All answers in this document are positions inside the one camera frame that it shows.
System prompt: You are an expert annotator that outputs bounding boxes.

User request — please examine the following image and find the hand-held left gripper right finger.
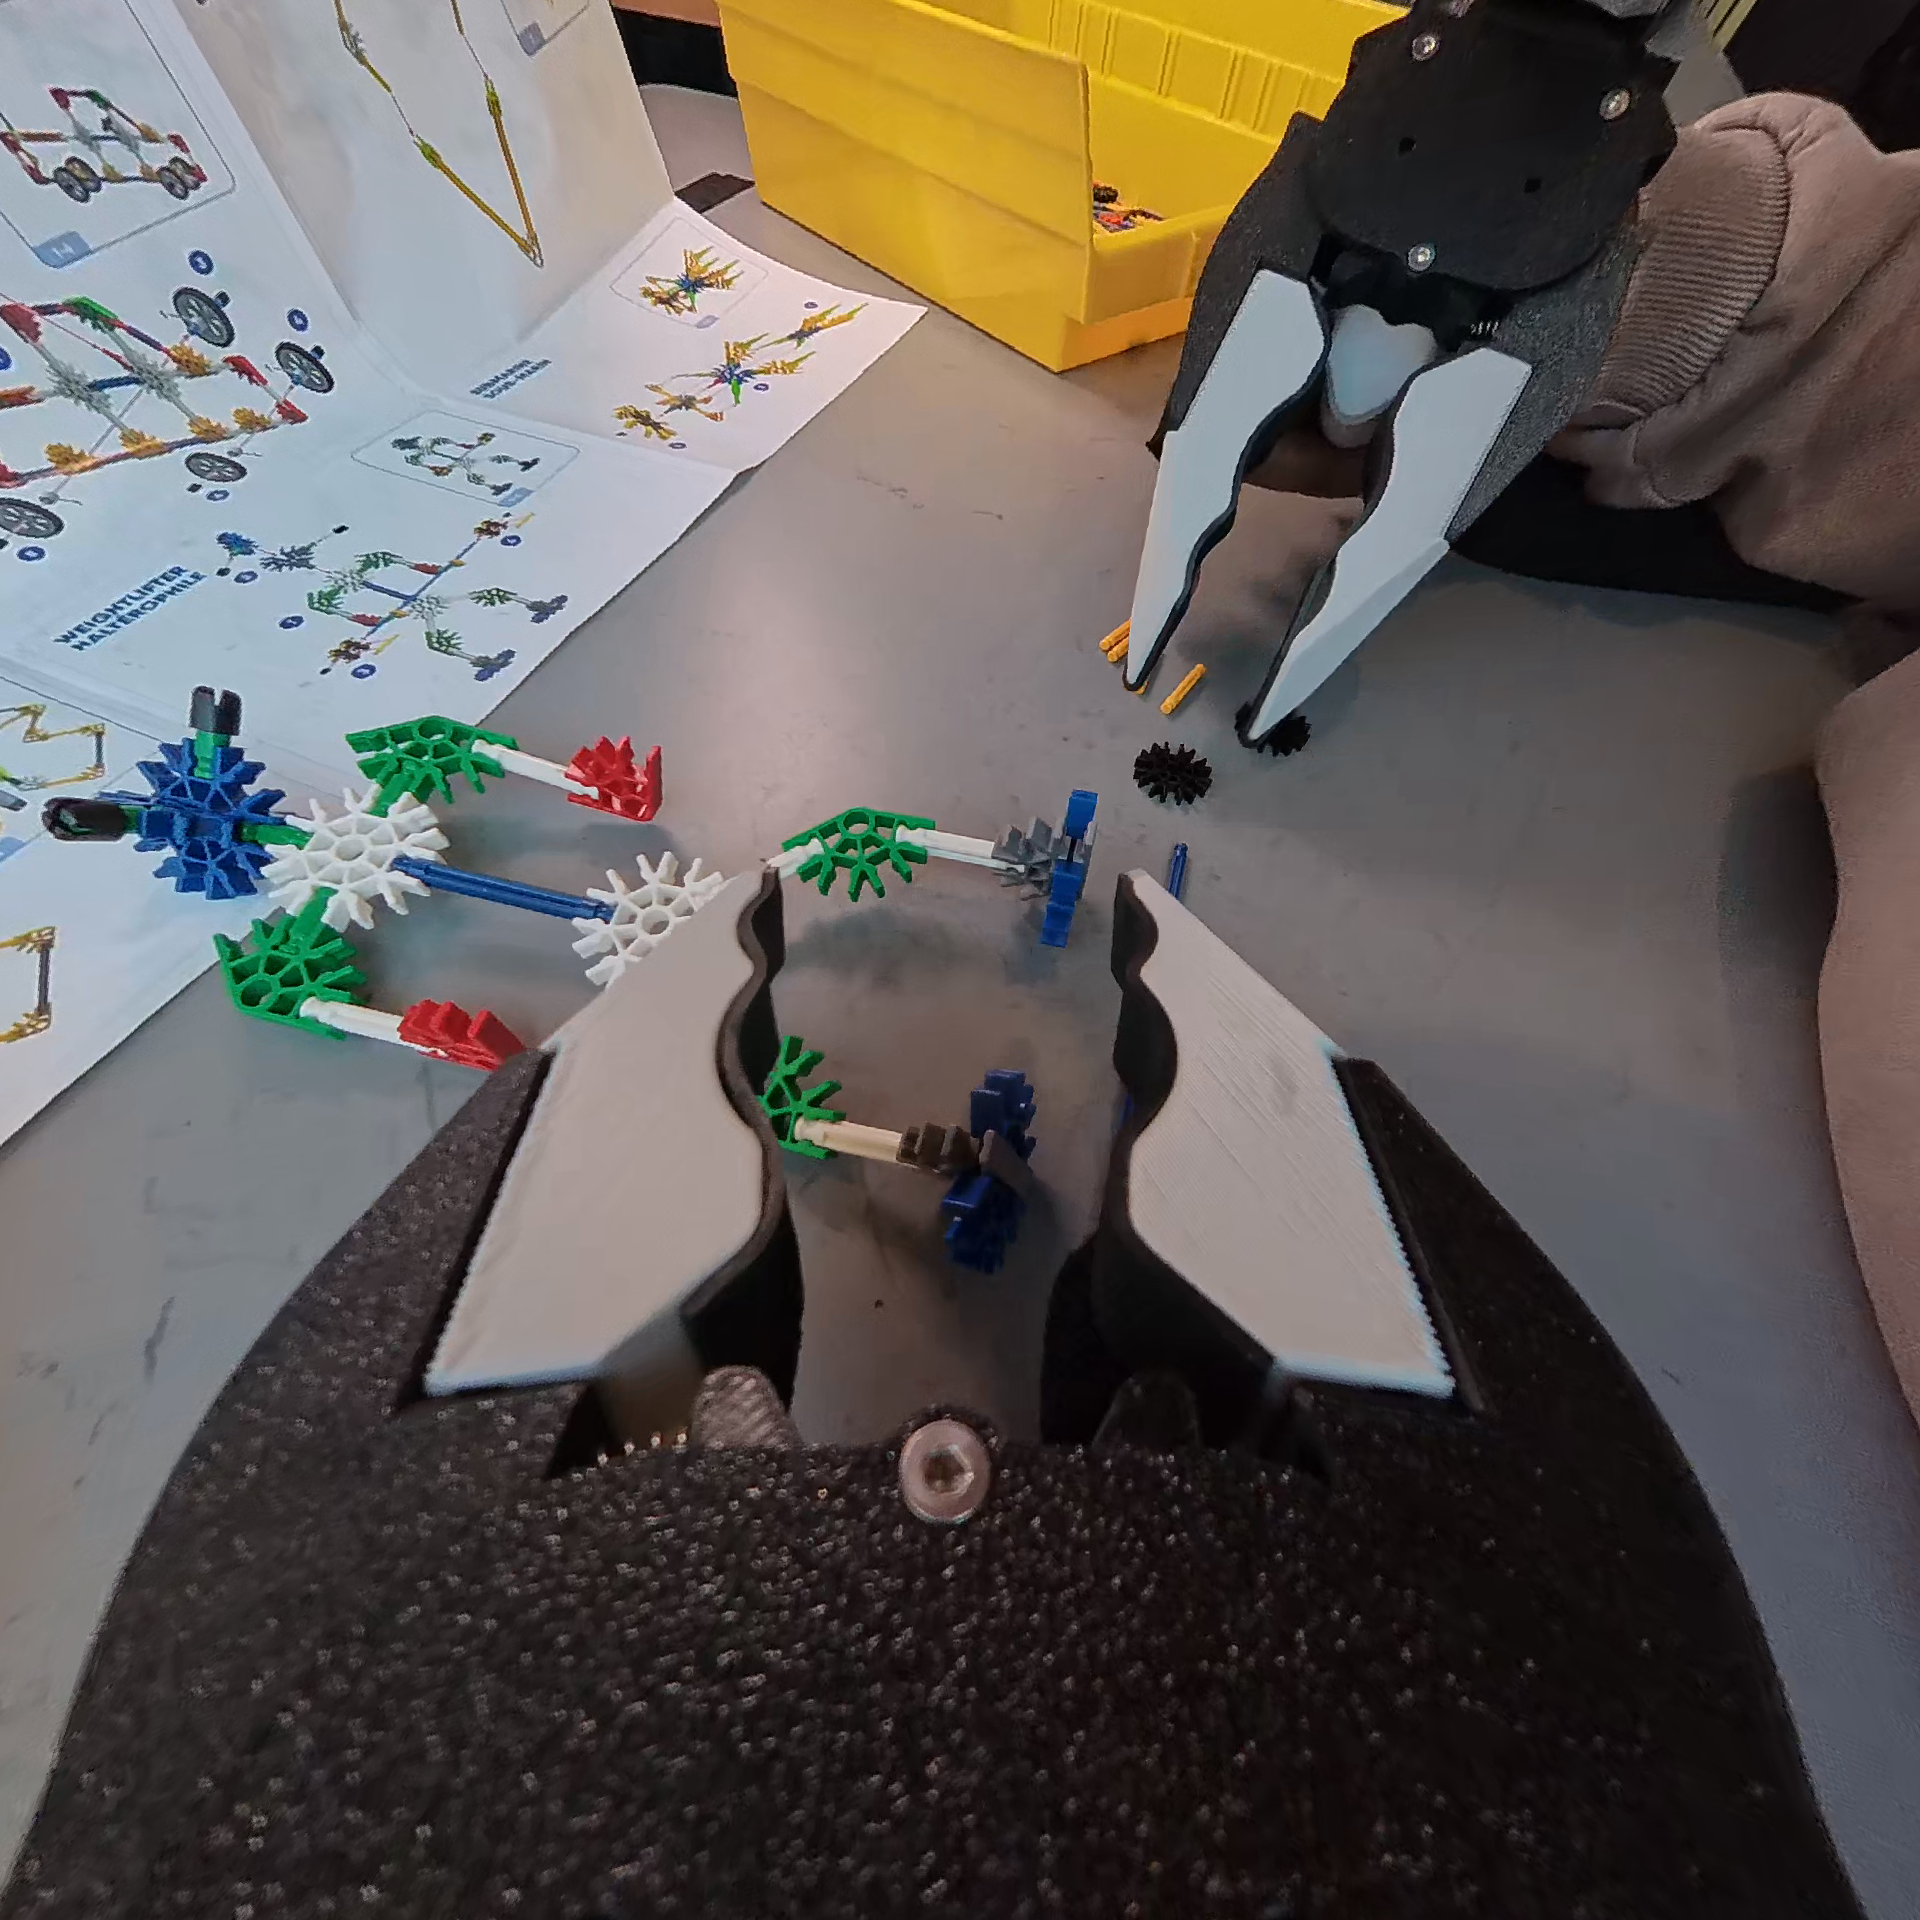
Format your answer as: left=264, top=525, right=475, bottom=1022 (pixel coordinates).
left=1042, top=867, right=1462, bottom=1443

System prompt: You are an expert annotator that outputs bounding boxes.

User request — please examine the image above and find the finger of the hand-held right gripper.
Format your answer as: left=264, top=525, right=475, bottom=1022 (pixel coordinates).
left=1238, top=346, right=1536, bottom=749
left=1124, top=272, right=1337, bottom=697

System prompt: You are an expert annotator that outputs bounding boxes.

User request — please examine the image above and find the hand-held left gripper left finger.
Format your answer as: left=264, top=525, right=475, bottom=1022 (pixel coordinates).
left=425, top=867, right=802, bottom=1443

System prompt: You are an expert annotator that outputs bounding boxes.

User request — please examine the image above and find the yellow bin with dark parts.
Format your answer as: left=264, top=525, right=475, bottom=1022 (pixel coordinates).
left=719, top=0, right=1411, bottom=374

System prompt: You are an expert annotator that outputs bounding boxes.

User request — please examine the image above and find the colourful construction toy figure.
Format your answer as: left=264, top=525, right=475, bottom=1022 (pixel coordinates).
left=46, top=685, right=1105, bottom=1277

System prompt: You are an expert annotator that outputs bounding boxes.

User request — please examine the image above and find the folded paper instruction sheet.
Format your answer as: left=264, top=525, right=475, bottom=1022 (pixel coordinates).
left=0, top=0, right=931, bottom=1150

